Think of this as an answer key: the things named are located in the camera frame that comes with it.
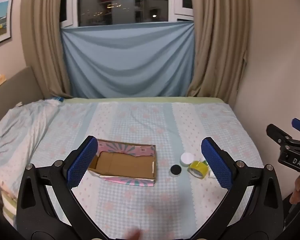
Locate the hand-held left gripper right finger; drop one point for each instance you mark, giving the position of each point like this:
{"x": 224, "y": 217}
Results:
{"x": 216, "y": 165}

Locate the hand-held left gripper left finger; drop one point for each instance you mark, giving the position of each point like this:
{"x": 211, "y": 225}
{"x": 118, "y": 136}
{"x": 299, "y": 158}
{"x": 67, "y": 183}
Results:
{"x": 82, "y": 165}

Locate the cardboard box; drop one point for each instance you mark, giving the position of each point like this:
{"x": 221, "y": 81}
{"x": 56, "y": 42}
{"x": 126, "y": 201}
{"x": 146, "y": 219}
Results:
{"x": 125, "y": 163}

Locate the person's right hand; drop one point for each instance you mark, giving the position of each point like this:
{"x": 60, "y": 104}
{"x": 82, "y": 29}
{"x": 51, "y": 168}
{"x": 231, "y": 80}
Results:
{"x": 296, "y": 190}

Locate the yellow tape roll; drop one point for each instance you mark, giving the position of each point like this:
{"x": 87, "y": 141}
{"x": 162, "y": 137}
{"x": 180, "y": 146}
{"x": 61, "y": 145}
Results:
{"x": 198, "y": 169}

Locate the white round jar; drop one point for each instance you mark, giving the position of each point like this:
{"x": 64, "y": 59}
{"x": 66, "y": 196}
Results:
{"x": 186, "y": 159}

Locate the light blue crumpled quilt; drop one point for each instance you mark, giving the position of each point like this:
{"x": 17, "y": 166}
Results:
{"x": 22, "y": 127}

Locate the striped folded blanket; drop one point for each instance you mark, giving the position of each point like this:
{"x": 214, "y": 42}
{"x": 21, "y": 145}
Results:
{"x": 9, "y": 205}

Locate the grey padded headboard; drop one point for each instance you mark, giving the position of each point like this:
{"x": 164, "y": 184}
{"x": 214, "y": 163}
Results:
{"x": 17, "y": 87}

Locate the beige curtain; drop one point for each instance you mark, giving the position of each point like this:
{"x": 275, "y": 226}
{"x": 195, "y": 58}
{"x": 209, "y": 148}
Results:
{"x": 43, "y": 37}
{"x": 220, "y": 37}

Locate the light blue hanging cloth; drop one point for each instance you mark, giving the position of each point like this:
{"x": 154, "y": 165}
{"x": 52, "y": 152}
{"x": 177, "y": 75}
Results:
{"x": 130, "y": 62}

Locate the window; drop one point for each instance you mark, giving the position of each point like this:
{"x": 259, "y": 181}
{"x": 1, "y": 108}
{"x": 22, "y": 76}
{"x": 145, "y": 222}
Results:
{"x": 122, "y": 2}

